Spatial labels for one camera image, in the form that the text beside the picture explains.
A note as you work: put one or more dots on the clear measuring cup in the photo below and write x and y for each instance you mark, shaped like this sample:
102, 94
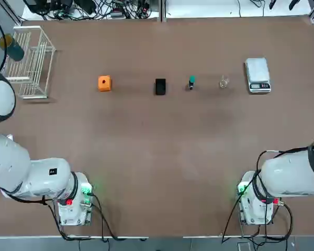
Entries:
224, 83

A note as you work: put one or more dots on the orange button box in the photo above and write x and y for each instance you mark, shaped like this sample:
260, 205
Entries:
104, 85

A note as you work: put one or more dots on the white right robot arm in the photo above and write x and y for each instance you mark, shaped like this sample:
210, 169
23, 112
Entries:
290, 172

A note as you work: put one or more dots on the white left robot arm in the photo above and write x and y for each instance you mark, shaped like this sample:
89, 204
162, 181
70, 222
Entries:
10, 162

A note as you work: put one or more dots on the white electronic scale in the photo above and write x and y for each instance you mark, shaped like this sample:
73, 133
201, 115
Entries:
257, 70

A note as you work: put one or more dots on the black button box base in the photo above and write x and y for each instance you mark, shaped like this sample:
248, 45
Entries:
160, 87

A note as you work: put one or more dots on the grey power strip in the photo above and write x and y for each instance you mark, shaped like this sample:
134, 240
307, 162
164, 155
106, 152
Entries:
117, 14

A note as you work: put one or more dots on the dark green cylindrical can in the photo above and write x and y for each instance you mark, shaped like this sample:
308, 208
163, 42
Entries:
11, 48

